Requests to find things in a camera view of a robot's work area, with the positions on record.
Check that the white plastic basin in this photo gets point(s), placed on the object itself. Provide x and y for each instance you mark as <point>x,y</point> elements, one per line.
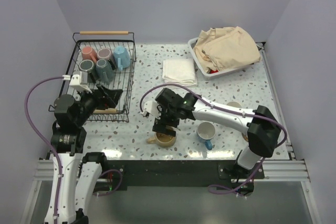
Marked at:
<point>209,76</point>

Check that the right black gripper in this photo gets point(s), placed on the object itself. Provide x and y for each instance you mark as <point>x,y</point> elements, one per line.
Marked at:
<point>160,125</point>

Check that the blue speckled mug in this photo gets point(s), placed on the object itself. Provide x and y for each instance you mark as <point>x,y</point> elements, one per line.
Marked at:
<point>205,133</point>

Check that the black wire dish rack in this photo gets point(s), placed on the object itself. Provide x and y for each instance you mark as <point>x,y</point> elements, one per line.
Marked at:
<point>122,80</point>

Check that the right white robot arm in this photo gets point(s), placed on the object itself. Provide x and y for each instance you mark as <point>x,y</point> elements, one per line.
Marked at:
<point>259,125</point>

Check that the salmon pink mug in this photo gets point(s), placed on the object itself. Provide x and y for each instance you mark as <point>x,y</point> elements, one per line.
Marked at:
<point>88,53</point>

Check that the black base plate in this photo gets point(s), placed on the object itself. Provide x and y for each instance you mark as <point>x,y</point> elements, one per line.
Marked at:
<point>177,173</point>

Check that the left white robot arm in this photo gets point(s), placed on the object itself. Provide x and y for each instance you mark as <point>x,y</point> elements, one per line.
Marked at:
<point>76,173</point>

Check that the grey green faceted mug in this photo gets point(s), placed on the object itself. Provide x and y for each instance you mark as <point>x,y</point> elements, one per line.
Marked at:
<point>104,70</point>

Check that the dark green glossy mug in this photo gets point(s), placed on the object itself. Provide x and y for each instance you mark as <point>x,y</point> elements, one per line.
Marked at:
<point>88,66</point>

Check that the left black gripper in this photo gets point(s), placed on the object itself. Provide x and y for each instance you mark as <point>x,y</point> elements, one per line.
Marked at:
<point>102,101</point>

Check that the tan glazed round mug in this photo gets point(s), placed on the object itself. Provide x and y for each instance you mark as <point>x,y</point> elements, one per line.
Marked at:
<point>162,140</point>

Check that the purple mug black handle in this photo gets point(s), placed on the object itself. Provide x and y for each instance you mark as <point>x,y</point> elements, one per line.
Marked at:
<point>105,53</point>

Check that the beige cloth bag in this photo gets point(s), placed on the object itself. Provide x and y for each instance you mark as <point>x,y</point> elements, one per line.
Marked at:
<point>219,49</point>

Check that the folded white towel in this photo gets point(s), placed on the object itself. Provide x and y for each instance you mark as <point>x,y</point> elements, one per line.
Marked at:
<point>179,71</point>

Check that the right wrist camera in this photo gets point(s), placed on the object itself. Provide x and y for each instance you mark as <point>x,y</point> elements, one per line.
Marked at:
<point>151,108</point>

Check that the pale pink mug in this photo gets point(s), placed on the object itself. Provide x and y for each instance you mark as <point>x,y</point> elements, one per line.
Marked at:
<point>234,104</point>

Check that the light blue faceted mug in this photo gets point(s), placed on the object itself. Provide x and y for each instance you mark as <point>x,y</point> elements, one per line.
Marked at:
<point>122,57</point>

